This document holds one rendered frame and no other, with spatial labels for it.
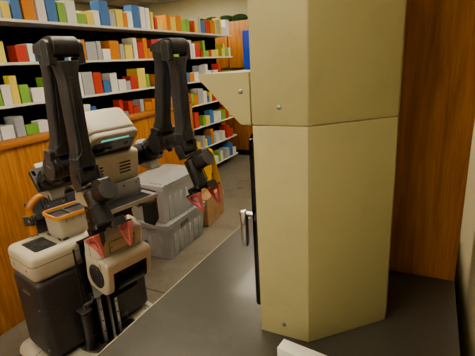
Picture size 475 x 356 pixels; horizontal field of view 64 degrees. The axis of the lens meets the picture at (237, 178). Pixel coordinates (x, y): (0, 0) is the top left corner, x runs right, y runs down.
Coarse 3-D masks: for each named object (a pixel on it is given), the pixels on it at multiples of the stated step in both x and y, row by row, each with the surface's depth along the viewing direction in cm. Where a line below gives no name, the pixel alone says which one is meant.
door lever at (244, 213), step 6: (240, 210) 86; (246, 210) 86; (240, 216) 86; (246, 216) 86; (240, 222) 87; (246, 222) 86; (246, 228) 87; (246, 234) 87; (246, 240) 88; (246, 246) 88
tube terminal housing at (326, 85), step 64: (256, 0) 66; (320, 0) 63; (384, 0) 67; (256, 64) 70; (320, 64) 66; (384, 64) 71; (256, 128) 73; (320, 128) 70; (384, 128) 74; (256, 192) 78; (320, 192) 73; (384, 192) 78; (320, 256) 77; (384, 256) 83; (320, 320) 82
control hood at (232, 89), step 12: (228, 72) 77; (240, 72) 72; (204, 84) 76; (216, 84) 74; (228, 84) 73; (240, 84) 72; (216, 96) 75; (228, 96) 74; (240, 96) 73; (228, 108) 75; (240, 108) 74; (240, 120) 74
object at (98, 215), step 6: (102, 204) 117; (90, 210) 116; (96, 210) 115; (102, 210) 116; (108, 210) 117; (96, 216) 116; (102, 216) 116; (108, 216) 116; (120, 216) 119; (96, 222) 116; (102, 222) 114; (108, 222) 116; (90, 228) 114; (96, 228) 112
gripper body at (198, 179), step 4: (192, 172) 147; (196, 172) 147; (200, 172) 148; (192, 176) 148; (196, 176) 147; (200, 176) 147; (204, 176) 149; (192, 180) 148; (196, 180) 147; (200, 180) 147; (204, 180) 148; (212, 180) 150; (196, 184) 148; (200, 184) 145; (204, 184) 147; (192, 188) 146; (196, 188) 145; (200, 188) 149
